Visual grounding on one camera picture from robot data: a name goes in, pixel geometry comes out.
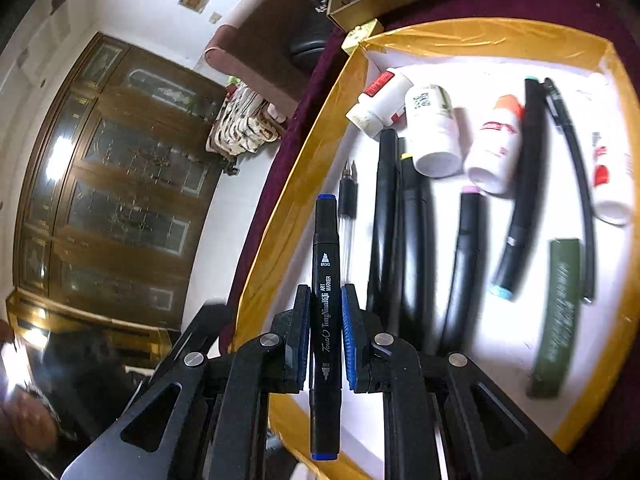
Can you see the dark green pen case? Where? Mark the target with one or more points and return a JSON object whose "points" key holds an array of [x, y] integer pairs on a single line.
{"points": [[557, 320]]}

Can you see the small wall sticker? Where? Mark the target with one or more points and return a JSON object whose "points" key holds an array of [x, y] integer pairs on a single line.
{"points": [[215, 17]]}

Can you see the white bottle red print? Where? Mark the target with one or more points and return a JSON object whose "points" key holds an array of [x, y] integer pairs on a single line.
{"points": [[611, 195]]}

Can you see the white pill bottle green label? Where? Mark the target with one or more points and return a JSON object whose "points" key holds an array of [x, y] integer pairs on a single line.
{"points": [[435, 132]]}

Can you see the white bottle red label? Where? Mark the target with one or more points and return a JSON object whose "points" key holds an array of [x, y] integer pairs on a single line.
{"points": [[380, 102]]}

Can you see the plain black marker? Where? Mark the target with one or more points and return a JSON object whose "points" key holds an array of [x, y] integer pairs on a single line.
{"points": [[385, 210]]}

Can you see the green cloth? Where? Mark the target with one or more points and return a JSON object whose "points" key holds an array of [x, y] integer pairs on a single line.
{"points": [[232, 81]]}

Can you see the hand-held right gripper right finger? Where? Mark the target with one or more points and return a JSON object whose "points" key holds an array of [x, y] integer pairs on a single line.
{"points": [[348, 340]]}

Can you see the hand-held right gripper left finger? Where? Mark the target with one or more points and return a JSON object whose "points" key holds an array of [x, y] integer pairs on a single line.
{"points": [[301, 340]]}

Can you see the clear gel pen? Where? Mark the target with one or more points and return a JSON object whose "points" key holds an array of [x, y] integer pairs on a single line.
{"points": [[347, 195]]}

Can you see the black marker yellow cap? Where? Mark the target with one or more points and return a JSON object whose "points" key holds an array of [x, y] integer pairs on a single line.
{"points": [[412, 240]]}

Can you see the thin black pen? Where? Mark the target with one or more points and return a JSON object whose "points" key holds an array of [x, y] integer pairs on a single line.
{"points": [[575, 160]]}

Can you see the yellow-rimmed white tray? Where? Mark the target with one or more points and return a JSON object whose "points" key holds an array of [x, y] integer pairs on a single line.
{"points": [[480, 67]]}

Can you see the black marker pink cap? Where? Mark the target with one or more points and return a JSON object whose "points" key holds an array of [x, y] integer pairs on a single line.
{"points": [[462, 260]]}

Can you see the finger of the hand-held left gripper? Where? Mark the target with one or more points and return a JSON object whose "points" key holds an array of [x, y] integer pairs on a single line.
{"points": [[200, 327]]}

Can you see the brown armchair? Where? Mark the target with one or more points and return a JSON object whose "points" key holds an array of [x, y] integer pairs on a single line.
{"points": [[260, 45]]}

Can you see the dark glossy furniture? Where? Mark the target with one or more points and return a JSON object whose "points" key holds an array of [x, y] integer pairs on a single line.
{"points": [[75, 385]]}

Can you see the black marker blue caps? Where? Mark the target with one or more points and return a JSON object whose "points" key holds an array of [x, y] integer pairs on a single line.
{"points": [[325, 270]]}

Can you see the wooden glass door cabinet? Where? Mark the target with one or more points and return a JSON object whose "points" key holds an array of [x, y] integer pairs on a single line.
{"points": [[125, 185]]}

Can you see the black marker teal caps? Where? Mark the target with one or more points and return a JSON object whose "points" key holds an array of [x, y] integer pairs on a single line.
{"points": [[525, 185]]}

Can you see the white bottle orange cap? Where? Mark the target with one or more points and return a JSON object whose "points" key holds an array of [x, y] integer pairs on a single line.
{"points": [[492, 157]]}

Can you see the black sofa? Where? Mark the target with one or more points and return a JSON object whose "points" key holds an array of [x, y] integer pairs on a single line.
{"points": [[310, 35]]}

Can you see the patterned blanket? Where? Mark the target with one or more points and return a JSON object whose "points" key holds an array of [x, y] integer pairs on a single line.
{"points": [[245, 125]]}

